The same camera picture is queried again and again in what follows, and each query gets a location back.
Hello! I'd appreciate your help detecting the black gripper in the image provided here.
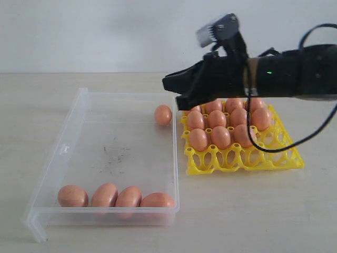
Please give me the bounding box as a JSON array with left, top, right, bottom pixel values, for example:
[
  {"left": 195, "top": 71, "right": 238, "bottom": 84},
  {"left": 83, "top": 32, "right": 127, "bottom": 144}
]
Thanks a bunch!
[{"left": 162, "top": 34, "right": 248, "bottom": 111}]

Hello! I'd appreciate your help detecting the brown egg packed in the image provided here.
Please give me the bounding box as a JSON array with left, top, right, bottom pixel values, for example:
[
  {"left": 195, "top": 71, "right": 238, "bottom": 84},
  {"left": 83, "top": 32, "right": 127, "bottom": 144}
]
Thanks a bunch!
[
  {"left": 225, "top": 98, "right": 243, "bottom": 114},
  {"left": 184, "top": 105, "right": 202, "bottom": 116},
  {"left": 244, "top": 97, "right": 266, "bottom": 113},
  {"left": 204, "top": 99, "right": 222, "bottom": 114}
]

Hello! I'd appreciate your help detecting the brown egg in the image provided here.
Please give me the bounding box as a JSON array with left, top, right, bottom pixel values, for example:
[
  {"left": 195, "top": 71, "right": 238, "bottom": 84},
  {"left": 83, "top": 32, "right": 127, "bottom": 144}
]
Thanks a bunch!
[
  {"left": 186, "top": 111, "right": 206, "bottom": 131},
  {"left": 91, "top": 183, "right": 118, "bottom": 207},
  {"left": 115, "top": 186, "right": 142, "bottom": 207},
  {"left": 189, "top": 129, "right": 209, "bottom": 152},
  {"left": 251, "top": 108, "right": 272, "bottom": 131},
  {"left": 140, "top": 192, "right": 175, "bottom": 208},
  {"left": 211, "top": 126, "right": 232, "bottom": 150},
  {"left": 154, "top": 104, "right": 172, "bottom": 125},
  {"left": 233, "top": 124, "right": 253, "bottom": 148},
  {"left": 207, "top": 110, "right": 227, "bottom": 129},
  {"left": 57, "top": 184, "right": 88, "bottom": 207},
  {"left": 230, "top": 108, "right": 247, "bottom": 128}
]

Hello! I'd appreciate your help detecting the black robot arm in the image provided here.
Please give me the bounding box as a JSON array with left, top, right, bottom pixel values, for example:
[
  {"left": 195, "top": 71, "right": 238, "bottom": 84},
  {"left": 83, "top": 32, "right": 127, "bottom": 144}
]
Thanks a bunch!
[{"left": 162, "top": 32, "right": 336, "bottom": 110}]

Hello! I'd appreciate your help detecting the yellow plastic egg tray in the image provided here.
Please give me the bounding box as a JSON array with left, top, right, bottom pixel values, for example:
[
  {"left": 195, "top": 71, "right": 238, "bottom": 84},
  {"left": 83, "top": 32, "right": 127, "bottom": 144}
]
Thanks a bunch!
[{"left": 180, "top": 104, "right": 305, "bottom": 176}]

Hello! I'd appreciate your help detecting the clear plastic bin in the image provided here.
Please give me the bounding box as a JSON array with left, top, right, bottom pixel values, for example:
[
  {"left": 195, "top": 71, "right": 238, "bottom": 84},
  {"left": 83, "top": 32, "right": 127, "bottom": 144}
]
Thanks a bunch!
[{"left": 22, "top": 88, "right": 180, "bottom": 242}]

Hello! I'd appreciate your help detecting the black camera cable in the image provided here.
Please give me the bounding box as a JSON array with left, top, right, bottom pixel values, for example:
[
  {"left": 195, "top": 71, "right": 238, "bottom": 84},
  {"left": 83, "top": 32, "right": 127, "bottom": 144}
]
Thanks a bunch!
[{"left": 243, "top": 23, "right": 337, "bottom": 153}]

